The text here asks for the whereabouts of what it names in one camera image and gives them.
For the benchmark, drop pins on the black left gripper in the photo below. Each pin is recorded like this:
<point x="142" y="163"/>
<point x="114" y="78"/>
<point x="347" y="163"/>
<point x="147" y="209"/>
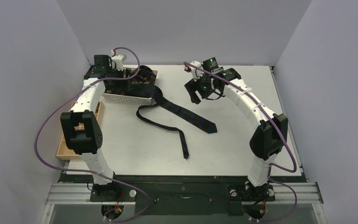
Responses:
<point x="124" y="85"/>

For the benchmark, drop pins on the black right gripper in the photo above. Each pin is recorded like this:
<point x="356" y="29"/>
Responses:
<point x="194" y="85"/>

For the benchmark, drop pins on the blue brown striped tie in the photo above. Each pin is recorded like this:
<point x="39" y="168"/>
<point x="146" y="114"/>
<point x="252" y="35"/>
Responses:
<point x="154" y="92"/>

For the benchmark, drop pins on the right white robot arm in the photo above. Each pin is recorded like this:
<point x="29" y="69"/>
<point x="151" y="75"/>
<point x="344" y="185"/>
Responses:
<point x="270" y="129"/>

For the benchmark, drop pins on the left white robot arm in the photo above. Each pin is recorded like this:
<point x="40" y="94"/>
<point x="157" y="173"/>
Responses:
<point x="93" y="88"/>

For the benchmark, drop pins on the pile of patterned ties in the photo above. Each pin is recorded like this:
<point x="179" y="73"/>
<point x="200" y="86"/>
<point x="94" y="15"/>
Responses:
<point x="145" y="76"/>

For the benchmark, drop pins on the white perforated plastic basket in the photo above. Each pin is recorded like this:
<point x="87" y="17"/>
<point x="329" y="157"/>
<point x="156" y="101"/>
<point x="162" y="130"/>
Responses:
<point x="136" y="99"/>

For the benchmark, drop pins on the wooden compartment tray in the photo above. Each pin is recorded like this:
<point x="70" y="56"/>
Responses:
<point x="81" y="133"/>

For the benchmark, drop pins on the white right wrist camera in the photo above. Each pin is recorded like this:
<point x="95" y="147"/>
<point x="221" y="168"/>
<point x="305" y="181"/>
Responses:
<point x="194" y="68"/>

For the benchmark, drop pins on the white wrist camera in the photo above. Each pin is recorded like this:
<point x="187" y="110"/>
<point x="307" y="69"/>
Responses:
<point x="118" y="61"/>
<point x="194" y="68"/>

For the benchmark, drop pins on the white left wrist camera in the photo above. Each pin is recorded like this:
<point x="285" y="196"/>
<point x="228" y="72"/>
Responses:
<point x="118" y="61"/>

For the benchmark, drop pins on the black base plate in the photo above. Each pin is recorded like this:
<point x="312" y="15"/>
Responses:
<point x="135" y="201"/>

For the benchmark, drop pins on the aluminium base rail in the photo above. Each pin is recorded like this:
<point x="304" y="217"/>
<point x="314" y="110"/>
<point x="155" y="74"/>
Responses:
<point x="79" y="193"/>

